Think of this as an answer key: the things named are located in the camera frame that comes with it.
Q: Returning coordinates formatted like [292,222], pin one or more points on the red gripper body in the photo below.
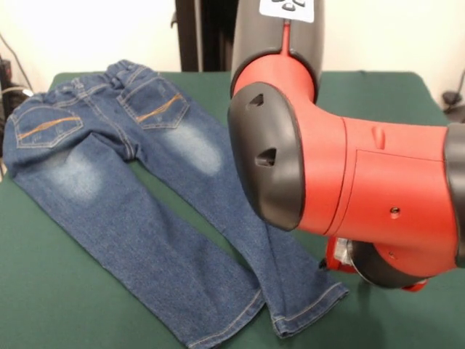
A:
[332,254]

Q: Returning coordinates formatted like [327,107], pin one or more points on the blue denim jeans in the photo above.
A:
[127,218]

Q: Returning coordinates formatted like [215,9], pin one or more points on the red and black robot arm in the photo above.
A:
[363,181]

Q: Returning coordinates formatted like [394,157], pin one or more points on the dark green table cloth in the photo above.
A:
[363,109]

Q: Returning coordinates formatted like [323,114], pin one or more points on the dark grey stand foot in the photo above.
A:
[450,98]

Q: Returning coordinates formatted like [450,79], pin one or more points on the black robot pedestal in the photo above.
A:
[203,36]

